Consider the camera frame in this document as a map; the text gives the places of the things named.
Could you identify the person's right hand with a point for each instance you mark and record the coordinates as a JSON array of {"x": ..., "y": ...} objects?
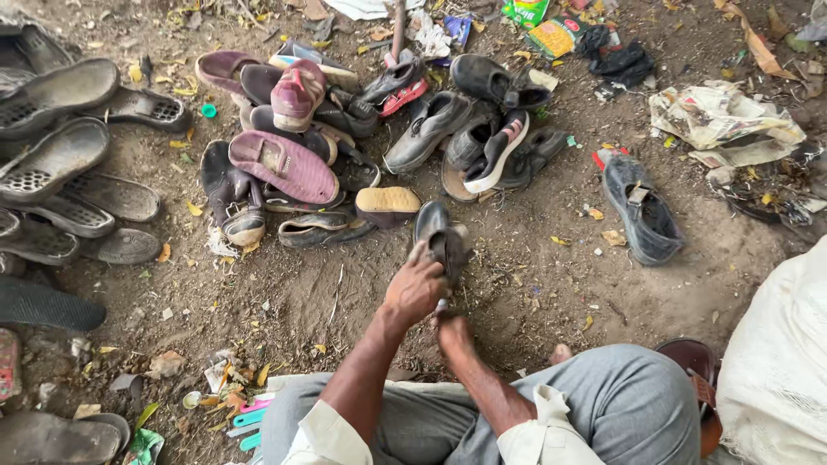
[{"x": 454, "y": 332}]

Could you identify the person's left hand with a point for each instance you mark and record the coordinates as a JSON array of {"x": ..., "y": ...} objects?
[{"x": 413, "y": 287}]

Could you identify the person's right fingers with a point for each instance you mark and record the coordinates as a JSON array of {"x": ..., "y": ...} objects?
[{"x": 442, "y": 318}]

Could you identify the person's left fingers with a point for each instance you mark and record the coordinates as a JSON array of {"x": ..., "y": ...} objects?
[{"x": 438, "y": 266}]

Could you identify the black leather shoe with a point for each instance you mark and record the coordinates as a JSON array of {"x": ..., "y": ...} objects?
[{"x": 446, "y": 242}]

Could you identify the person's foot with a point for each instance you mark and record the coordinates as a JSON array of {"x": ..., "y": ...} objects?
[{"x": 560, "y": 354}]

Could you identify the pile of worn shoes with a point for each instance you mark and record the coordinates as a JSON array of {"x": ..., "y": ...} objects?
[{"x": 362, "y": 142}]

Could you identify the person's cream shirt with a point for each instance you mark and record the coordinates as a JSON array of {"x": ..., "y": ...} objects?
[{"x": 549, "y": 433}]

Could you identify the person's grey trousers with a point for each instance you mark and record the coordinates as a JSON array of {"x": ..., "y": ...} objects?
[{"x": 620, "y": 407}]

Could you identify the bunch of plastic toothbrushes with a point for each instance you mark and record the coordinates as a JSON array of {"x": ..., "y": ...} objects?
[{"x": 252, "y": 420}]

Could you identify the white crumpled paper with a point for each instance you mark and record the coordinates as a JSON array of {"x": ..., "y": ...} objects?
[{"x": 431, "y": 35}]

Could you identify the blue wrapper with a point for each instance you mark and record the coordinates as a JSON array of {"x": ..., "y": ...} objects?
[{"x": 457, "y": 29}]

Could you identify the yellow snack packet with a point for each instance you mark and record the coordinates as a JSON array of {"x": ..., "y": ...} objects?
[{"x": 555, "y": 37}]

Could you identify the brown leather sandal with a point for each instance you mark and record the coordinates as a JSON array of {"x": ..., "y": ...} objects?
[{"x": 698, "y": 381}]

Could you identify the white cloth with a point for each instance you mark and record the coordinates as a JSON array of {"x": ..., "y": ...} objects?
[{"x": 368, "y": 6}]

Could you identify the green snack packet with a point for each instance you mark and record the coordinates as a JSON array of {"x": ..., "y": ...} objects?
[{"x": 525, "y": 11}]

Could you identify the black cloth rag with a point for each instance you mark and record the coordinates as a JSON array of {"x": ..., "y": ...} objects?
[{"x": 617, "y": 63}]

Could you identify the green bottle cap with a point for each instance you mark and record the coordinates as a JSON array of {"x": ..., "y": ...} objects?
[{"x": 208, "y": 110}]

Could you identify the crumpled newspaper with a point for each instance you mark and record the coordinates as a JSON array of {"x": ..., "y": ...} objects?
[{"x": 723, "y": 119}]

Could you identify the green plastic wrapper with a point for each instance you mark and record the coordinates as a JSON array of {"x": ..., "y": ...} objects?
[{"x": 145, "y": 447}]

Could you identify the white woven sack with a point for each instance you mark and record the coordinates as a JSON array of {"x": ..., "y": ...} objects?
[{"x": 778, "y": 368}]

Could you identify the heap of black rubber soles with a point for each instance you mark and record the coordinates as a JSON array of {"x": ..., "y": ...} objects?
[{"x": 58, "y": 161}]

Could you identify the black mesh insole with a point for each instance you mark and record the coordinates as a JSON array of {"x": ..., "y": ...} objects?
[{"x": 45, "y": 305}]

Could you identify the grey worn sole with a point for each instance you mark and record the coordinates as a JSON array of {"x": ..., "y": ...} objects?
[{"x": 58, "y": 440}]

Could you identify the pink patterned insole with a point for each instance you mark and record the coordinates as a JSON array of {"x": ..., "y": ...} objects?
[{"x": 8, "y": 365}]

